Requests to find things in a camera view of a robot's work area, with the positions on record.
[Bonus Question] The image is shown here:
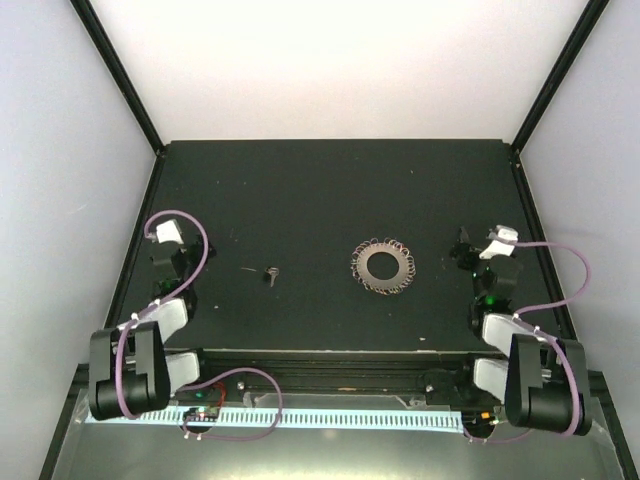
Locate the metal disc with keyrings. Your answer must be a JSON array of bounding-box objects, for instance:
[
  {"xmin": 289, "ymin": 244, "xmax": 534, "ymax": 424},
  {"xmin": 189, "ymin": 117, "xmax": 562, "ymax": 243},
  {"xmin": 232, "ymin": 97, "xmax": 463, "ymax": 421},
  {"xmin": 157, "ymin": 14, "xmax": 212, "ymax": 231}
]
[{"xmin": 350, "ymin": 238, "xmax": 416, "ymax": 295}]

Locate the small silver key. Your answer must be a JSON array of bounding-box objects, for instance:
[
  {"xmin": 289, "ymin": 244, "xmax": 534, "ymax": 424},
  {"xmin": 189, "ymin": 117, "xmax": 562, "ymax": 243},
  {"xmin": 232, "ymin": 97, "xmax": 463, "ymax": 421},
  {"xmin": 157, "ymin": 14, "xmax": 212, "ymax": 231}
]
[{"xmin": 265, "ymin": 267, "xmax": 279, "ymax": 287}]

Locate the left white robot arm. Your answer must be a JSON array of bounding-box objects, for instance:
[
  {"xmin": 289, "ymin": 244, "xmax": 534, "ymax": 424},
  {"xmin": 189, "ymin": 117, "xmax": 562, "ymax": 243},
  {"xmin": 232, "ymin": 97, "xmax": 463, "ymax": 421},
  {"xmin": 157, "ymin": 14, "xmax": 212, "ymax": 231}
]
[{"xmin": 89, "ymin": 237, "xmax": 215, "ymax": 421}]

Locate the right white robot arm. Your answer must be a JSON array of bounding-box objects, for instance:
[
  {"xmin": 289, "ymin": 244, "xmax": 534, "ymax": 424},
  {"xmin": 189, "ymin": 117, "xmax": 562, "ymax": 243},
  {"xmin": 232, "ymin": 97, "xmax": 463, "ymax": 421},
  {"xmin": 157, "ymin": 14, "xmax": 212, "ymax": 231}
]
[{"xmin": 450, "ymin": 225, "xmax": 593, "ymax": 436}]

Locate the small circuit board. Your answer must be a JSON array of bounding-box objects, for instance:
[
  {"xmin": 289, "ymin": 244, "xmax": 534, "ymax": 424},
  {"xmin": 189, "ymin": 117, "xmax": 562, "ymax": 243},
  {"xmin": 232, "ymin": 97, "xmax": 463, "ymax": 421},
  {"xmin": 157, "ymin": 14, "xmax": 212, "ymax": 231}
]
[{"xmin": 183, "ymin": 406, "xmax": 220, "ymax": 424}]

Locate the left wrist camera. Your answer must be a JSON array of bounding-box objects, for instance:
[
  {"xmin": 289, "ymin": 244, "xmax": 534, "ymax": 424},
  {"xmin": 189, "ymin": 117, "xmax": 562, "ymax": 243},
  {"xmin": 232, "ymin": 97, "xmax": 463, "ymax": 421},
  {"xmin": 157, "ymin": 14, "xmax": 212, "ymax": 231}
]
[{"xmin": 149, "ymin": 219, "xmax": 184, "ymax": 245}]

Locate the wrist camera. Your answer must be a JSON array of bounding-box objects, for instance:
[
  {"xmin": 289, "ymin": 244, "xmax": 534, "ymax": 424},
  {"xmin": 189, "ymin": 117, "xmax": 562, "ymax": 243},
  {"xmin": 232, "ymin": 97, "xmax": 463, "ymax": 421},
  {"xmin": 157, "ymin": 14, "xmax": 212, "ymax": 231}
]
[
  {"xmin": 149, "ymin": 219, "xmax": 184, "ymax": 245},
  {"xmin": 478, "ymin": 225, "xmax": 519, "ymax": 260}
]

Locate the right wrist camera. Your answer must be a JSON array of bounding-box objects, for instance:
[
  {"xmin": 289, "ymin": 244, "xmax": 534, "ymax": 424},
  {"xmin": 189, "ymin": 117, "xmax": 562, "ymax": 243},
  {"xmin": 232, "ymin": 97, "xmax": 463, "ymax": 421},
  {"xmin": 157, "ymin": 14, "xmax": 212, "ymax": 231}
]
[{"xmin": 478, "ymin": 225, "xmax": 519, "ymax": 260}]

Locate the black front rail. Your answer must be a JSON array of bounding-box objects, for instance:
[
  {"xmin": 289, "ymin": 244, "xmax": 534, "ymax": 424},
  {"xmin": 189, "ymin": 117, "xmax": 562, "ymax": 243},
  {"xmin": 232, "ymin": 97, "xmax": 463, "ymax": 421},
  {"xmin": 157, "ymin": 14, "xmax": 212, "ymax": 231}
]
[{"xmin": 203, "ymin": 350, "xmax": 481, "ymax": 404}]

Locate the white slotted cable duct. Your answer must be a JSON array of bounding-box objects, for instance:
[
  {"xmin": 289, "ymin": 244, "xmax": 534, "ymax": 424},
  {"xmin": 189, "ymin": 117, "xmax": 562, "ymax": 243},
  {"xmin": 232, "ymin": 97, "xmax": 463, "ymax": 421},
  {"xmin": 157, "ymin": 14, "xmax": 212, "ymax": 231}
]
[{"xmin": 107, "ymin": 406, "xmax": 463, "ymax": 434}]

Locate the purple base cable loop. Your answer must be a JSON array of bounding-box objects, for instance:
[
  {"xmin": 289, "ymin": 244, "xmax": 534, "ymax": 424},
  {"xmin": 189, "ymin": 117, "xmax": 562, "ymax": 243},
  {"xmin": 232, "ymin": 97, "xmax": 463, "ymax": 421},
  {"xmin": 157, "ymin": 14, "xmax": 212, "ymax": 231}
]
[{"xmin": 180, "ymin": 367, "xmax": 284, "ymax": 443}]

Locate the black frame post left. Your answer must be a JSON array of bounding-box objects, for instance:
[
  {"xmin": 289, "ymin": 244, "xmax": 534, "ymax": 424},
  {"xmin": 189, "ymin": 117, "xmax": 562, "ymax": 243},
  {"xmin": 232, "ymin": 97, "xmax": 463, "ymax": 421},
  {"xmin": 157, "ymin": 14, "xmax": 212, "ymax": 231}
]
[{"xmin": 69, "ymin": 0, "xmax": 166, "ymax": 156}]

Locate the black frame post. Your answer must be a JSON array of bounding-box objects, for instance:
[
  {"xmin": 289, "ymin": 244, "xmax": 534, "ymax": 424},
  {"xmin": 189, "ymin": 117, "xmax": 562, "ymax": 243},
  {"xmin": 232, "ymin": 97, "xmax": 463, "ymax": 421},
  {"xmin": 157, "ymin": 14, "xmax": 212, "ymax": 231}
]
[
  {"xmin": 69, "ymin": 0, "xmax": 166, "ymax": 156},
  {"xmin": 509, "ymin": 0, "xmax": 611, "ymax": 154}
]

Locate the black frame post right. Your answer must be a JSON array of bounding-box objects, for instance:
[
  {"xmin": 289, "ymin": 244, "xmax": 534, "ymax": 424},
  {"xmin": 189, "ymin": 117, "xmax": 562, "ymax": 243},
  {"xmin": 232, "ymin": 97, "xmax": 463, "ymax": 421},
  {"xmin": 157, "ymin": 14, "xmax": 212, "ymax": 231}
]
[{"xmin": 509, "ymin": 0, "xmax": 611, "ymax": 154}]

